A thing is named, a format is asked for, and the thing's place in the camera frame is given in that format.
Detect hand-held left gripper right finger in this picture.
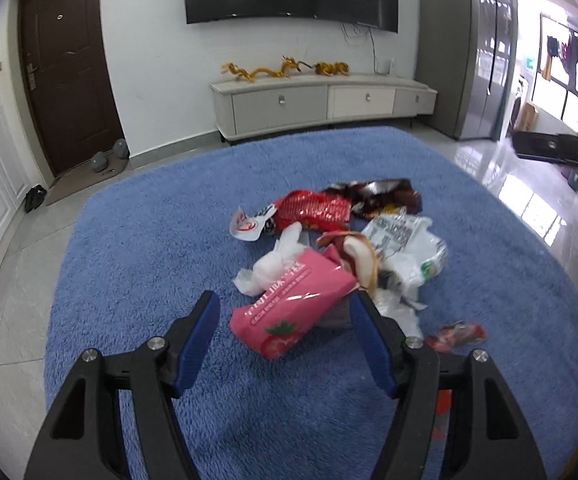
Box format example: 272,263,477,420
349,290,547,480

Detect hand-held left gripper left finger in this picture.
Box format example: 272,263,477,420
24,290,221,480

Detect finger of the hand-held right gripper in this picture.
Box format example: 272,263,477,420
512,131,578,164

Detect clear plastic wrapper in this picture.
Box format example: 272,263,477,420
369,280,429,343

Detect small red candy wrapper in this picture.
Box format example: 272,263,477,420
425,320,487,353

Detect pink strawberry snack packet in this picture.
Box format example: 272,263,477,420
229,247,360,361

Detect brown white bread wrapper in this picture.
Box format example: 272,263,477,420
316,230,381,293

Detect white plastic bag green print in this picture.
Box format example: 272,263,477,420
379,225,449,293

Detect black white printed wrapper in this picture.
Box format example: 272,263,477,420
362,212,432,261

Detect white red-print wrapper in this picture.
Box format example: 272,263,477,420
230,205,276,244

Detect red snack wrapper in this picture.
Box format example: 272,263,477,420
266,190,352,233

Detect dark brown foil wrapper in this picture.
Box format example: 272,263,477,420
321,178,423,221

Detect cardboard box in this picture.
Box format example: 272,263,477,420
512,101,540,133

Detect balcony window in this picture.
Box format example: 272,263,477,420
532,10,578,136

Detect hanging laundry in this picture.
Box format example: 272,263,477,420
543,34,578,83

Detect blue fluffy blanket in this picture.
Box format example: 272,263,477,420
44,126,578,480

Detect grey refrigerator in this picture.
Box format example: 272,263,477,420
416,0,515,142

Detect brown doormat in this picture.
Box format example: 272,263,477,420
44,157,134,207

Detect black shoes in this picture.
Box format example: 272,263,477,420
24,185,48,213

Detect short golden dragon ornament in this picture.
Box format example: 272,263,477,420
313,61,351,76

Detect grey white television cabinet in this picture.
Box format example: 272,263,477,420
210,74,438,142

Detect long golden dragon ornament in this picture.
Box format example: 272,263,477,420
221,56,312,82

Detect dark brown door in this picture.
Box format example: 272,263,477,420
19,0,126,177

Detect thin television cable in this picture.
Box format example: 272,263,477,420
343,22,377,73

